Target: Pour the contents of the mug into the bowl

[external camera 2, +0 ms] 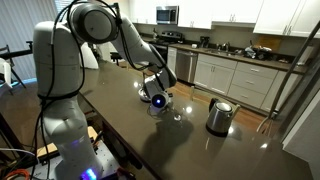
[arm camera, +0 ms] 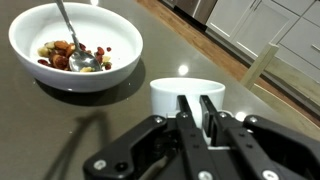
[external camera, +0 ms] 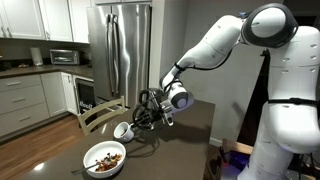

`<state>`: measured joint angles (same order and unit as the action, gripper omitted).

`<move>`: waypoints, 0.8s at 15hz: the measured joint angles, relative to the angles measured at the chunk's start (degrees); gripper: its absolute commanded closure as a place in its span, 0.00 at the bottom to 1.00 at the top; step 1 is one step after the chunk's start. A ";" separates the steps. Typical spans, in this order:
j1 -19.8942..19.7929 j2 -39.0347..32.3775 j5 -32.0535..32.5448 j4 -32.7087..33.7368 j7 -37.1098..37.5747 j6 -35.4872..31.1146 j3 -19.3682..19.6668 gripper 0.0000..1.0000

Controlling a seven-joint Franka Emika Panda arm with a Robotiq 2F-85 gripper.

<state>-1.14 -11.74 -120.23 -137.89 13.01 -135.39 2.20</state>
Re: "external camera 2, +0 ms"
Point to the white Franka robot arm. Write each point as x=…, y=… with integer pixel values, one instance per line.
x=56, y=56

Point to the white ceramic bowl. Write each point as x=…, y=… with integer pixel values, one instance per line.
x=143, y=96

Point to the light wooden chair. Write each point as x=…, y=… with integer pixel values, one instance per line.
x=192, y=95

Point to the narrow white base cabinet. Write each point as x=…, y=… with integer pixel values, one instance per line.
x=171, y=58

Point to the stainless steel dishwasher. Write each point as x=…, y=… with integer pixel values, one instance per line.
x=186, y=66

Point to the black stainless steel stove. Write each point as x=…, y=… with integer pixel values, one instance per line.
x=170, y=38

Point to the small white jar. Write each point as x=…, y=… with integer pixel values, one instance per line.
x=194, y=46

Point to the black office chair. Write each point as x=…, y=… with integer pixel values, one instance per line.
x=115, y=56

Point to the stainless steel electric kettle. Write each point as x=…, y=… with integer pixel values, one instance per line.
x=218, y=116

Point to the black coffee maker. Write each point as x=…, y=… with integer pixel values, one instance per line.
x=204, y=41

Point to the stainless steel microwave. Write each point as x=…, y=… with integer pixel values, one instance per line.
x=166, y=15

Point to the white tapered container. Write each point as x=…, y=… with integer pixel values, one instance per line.
x=90, y=60

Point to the dark kitchen countertop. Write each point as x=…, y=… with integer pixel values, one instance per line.
x=230, y=57

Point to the chrome sink faucet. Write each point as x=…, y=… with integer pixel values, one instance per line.
x=226, y=46

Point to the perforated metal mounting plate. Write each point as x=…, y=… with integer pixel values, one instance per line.
x=106, y=160

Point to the white base cabinets with drawers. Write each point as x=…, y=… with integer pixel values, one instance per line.
x=250, y=80

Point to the dish rack with dishes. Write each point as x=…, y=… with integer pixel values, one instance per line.
x=256, y=52

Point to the wooden cutting board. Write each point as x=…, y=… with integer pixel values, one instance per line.
x=268, y=42

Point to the grey metal stand bar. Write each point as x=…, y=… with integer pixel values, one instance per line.
x=280, y=96

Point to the light wooden block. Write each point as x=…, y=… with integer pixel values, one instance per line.
x=46, y=150

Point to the white plastic chair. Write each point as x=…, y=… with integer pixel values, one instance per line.
x=5, y=71

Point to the grey vertical blinds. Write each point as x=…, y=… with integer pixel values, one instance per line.
x=16, y=20

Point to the black tripod camera rig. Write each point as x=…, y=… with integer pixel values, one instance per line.
x=15, y=53

